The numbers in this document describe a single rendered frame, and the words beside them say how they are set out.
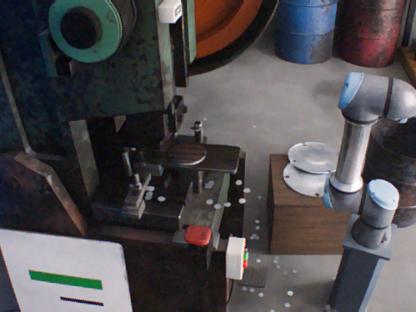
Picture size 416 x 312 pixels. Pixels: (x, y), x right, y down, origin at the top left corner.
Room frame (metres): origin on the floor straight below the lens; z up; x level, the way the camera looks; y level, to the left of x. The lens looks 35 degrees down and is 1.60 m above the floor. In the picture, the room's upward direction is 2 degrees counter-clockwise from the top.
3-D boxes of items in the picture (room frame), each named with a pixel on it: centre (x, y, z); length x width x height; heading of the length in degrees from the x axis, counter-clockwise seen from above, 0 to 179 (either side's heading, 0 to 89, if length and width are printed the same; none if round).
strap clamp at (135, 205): (0.99, 0.22, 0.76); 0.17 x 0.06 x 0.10; 168
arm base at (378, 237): (1.01, -0.61, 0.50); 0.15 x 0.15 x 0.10
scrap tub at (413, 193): (1.62, -1.04, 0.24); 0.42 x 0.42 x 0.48
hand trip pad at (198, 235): (0.78, 0.03, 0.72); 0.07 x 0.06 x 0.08; 78
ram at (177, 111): (1.15, 0.15, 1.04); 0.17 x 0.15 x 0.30; 78
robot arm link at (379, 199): (1.01, -0.61, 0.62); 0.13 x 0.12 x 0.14; 67
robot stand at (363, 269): (1.01, -0.61, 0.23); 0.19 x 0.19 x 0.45; 62
